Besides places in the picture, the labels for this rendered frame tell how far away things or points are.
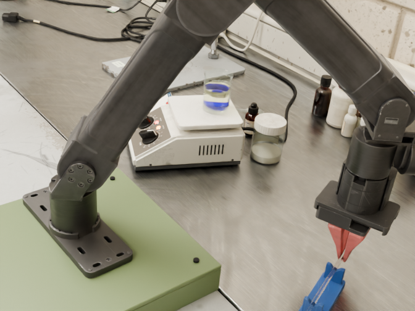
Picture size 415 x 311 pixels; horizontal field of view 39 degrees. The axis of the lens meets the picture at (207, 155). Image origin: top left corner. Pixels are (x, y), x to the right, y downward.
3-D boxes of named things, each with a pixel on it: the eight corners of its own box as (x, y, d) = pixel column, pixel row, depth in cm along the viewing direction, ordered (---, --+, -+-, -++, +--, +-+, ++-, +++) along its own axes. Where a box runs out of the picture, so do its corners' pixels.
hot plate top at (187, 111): (178, 131, 101) (178, 126, 100) (166, 100, 110) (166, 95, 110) (244, 128, 103) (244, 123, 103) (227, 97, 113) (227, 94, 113)
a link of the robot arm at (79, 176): (105, 129, 78) (63, 126, 78) (94, 165, 71) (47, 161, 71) (106, 168, 82) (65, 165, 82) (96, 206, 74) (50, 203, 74)
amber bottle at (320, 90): (323, 118, 126) (331, 81, 121) (309, 114, 128) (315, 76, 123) (330, 113, 129) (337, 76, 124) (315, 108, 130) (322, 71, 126)
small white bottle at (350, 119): (355, 134, 121) (362, 106, 117) (349, 139, 119) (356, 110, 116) (344, 130, 122) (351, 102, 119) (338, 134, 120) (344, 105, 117)
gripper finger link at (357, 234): (322, 234, 88) (334, 183, 84) (367, 253, 85) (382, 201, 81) (304, 258, 83) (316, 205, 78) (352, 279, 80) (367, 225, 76)
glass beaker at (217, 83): (194, 107, 108) (197, 66, 103) (218, 102, 110) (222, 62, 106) (213, 121, 103) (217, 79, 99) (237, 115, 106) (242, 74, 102)
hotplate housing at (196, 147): (133, 173, 103) (133, 134, 98) (125, 136, 113) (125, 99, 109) (253, 166, 108) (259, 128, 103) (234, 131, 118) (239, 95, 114)
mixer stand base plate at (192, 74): (143, 98, 128) (144, 94, 127) (100, 66, 141) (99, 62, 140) (247, 73, 144) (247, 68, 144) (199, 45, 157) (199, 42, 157)
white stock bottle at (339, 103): (331, 129, 122) (340, 86, 117) (322, 117, 127) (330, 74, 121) (356, 129, 123) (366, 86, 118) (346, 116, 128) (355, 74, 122)
